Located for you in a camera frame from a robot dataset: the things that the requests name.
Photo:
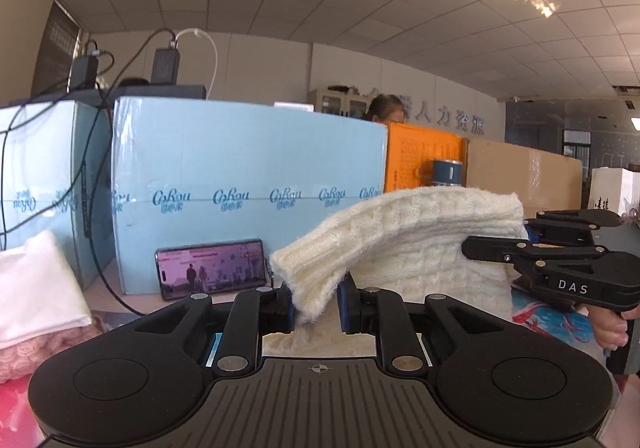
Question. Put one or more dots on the dark blue vacuum bottle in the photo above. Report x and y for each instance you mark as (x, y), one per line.
(447, 173)

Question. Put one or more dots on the smartphone showing video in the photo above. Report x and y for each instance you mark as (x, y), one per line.
(210, 268)

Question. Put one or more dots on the white flat object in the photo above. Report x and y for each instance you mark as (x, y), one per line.
(294, 106)

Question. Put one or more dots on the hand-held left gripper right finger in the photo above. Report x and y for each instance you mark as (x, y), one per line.
(347, 310)

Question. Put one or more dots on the orange cardboard box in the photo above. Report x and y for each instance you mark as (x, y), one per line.
(415, 143)

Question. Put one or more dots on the folded white cloth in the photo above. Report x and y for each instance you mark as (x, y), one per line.
(35, 288)

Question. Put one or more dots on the pink lace cloth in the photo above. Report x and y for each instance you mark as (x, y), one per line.
(45, 348)

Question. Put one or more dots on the white paper bag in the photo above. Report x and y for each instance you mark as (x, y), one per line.
(610, 188)

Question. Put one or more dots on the printed blue desk mat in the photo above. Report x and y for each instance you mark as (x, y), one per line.
(550, 323)

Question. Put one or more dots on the brown taped cardboard box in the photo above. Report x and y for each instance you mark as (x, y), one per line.
(525, 173)

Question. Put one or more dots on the grey glass door cabinet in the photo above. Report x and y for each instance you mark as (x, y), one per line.
(340, 103)

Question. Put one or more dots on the large light blue carton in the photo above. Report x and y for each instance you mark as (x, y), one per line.
(240, 153)

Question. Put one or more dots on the black tray on carton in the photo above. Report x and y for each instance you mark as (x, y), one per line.
(150, 92)

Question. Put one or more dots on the dark wall panel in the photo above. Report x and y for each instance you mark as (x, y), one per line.
(57, 53)

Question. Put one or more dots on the small light blue carton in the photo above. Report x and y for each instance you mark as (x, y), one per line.
(40, 153)

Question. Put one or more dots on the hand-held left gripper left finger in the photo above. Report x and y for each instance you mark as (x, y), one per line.
(284, 310)

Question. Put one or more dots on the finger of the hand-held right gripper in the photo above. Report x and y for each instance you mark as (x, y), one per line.
(500, 250)
(575, 220)

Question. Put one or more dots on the person's right hand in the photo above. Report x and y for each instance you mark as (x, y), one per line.
(611, 330)

